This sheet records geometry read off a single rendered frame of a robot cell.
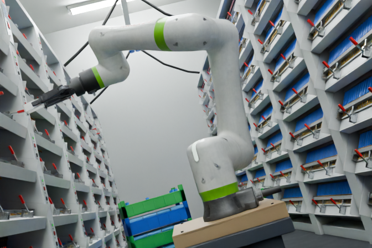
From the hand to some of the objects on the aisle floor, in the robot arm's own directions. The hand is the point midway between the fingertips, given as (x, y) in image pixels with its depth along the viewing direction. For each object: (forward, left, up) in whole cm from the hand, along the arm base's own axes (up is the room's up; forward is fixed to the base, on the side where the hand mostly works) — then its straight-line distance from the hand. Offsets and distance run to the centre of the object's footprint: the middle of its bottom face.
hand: (33, 106), depth 171 cm
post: (+23, -15, -91) cm, 95 cm away
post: (+39, -83, -93) cm, 131 cm away
